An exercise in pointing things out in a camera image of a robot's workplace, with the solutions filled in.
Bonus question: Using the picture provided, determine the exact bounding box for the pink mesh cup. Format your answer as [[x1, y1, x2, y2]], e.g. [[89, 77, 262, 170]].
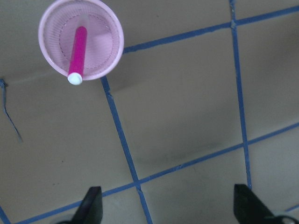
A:
[[38, 0, 124, 81]]

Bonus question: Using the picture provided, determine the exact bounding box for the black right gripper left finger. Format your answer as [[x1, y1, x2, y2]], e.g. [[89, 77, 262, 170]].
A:
[[70, 186, 103, 224]]

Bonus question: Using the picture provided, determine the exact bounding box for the pink pen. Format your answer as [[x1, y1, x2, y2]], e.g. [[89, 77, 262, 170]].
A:
[[67, 26, 87, 85]]

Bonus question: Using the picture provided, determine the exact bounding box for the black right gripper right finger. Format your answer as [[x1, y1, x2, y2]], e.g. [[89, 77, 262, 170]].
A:
[[234, 184, 280, 224]]

